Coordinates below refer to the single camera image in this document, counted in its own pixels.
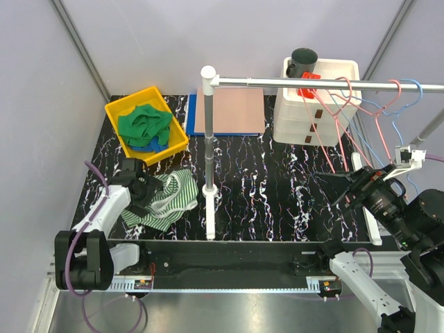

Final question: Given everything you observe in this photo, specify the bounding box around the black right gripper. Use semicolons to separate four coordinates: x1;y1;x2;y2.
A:
311;162;422;246

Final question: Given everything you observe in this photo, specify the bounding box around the green white striped tank top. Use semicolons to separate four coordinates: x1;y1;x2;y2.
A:
121;169;199;232

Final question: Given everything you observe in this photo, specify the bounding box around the blue tank top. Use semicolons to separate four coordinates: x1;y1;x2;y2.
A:
130;136;169;153

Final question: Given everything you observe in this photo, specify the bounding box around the light blue wire hanger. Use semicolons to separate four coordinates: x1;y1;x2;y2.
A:
338;79;424;194

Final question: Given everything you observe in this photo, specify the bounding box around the pink wire hanger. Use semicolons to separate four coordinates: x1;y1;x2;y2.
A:
327;76;402;162
301;93;349;173

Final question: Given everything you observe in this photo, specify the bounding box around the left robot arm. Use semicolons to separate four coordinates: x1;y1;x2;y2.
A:
54;158;163;298

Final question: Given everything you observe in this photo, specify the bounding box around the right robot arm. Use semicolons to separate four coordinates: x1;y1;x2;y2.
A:
314;164;443;332

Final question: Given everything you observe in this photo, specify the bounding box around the yellow plastic bin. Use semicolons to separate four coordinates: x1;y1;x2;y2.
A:
105;86;189;166

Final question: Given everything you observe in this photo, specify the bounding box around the white drawer unit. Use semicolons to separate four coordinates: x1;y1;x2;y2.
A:
272;57;364;146

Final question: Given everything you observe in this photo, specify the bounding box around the white rack foot bar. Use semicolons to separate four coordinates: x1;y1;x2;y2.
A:
202;185;218;241

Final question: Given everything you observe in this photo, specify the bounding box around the black marbled mat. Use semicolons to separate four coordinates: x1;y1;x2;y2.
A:
71;95;370;242

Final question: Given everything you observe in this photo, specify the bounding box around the red plastic block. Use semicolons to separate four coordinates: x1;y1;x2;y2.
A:
297;71;321;99

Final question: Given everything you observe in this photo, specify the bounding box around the blue framed pink board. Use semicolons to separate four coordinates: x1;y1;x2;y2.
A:
185;88;265;136

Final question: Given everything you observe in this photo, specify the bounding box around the dark grey mug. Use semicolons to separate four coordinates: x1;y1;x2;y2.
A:
286;48;318;78

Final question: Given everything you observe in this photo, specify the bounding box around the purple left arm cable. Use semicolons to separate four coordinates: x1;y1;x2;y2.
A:
64;160;112;298

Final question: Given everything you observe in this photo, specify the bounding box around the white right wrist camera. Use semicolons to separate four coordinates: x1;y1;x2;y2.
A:
384;145;426;180

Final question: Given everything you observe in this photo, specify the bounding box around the purple floor cable loop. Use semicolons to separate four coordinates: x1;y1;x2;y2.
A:
83;294;148;330

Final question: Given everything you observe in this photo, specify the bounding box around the white grey rack post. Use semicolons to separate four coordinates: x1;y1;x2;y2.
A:
200;65;217;196

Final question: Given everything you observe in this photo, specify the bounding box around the metal clothes rail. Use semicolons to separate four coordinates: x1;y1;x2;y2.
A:
212;76;443;94

